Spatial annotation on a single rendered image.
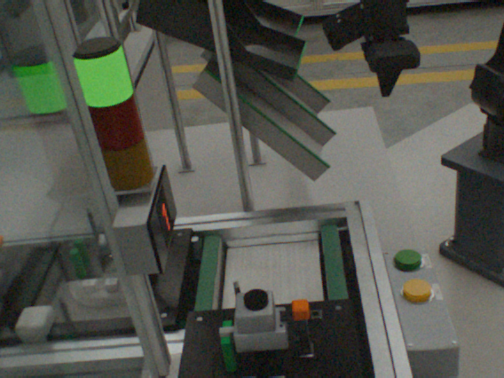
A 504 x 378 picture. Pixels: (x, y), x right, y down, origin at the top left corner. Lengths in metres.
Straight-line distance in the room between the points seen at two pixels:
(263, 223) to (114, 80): 0.55
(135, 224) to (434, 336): 0.44
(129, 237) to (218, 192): 0.75
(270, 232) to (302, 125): 0.24
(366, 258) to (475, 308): 0.19
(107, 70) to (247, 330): 0.35
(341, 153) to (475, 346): 0.63
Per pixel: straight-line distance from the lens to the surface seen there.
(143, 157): 0.70
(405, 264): 1.00
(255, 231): 1.14
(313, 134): 1.27
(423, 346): 0.90
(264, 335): 0.79
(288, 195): 1.38
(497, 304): 1.12
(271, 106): 1.25
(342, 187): 1.39
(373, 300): 0.96
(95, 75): 0.65
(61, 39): 0.66
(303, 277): 1.07
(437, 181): 1.40
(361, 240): 1.07
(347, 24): 0.85
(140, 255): 0.71
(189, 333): 0.94
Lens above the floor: 1.61
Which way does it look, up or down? 32 degrees down
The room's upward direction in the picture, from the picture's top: 9 degrees counter-clockwise
